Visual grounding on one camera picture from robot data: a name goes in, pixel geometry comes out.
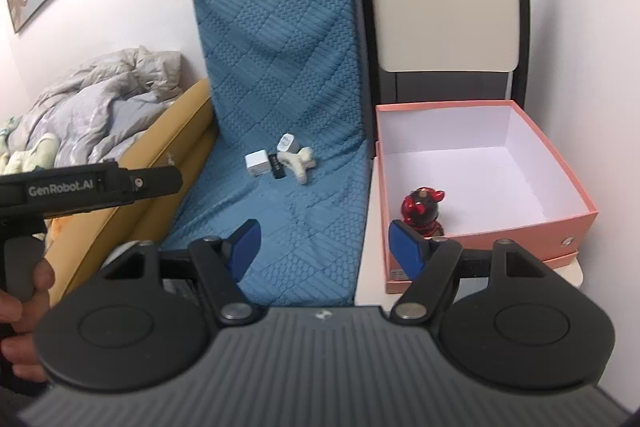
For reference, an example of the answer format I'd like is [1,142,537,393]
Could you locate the person's left hand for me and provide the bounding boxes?
[0,258,57,383]

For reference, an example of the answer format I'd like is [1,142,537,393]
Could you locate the white cube charger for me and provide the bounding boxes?
[245,150,271,178]

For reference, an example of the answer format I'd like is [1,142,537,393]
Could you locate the white tall charger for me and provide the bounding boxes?
[276,133,300,156]

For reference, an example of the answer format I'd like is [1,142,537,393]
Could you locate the cream plush toy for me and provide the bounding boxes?
[277,146,318,184]

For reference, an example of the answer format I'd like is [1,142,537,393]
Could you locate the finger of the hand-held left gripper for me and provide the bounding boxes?
[105,164,184,208]

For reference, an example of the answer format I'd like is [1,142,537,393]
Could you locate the floral cloth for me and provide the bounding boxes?
[0,116,62,182]

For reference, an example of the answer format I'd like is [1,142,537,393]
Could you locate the cream folding chair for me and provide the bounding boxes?
[352,0,532,110]

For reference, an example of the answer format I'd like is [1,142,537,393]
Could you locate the grey crumpled duvet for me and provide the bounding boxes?
[0,46,190,180]

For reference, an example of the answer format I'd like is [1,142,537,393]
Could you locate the blue textured cushion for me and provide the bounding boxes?
[162,0,373,308]

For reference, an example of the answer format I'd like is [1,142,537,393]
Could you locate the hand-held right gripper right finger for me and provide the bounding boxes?
[387,219,549,326]

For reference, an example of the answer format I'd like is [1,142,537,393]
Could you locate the pink cardboard box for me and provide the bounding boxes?
[375,101,599,269]

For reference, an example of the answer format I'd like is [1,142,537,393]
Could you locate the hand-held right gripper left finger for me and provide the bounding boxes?
[102,219,266,324]

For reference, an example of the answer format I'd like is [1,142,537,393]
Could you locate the red black figurine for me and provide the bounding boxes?
[401,187,447,239]

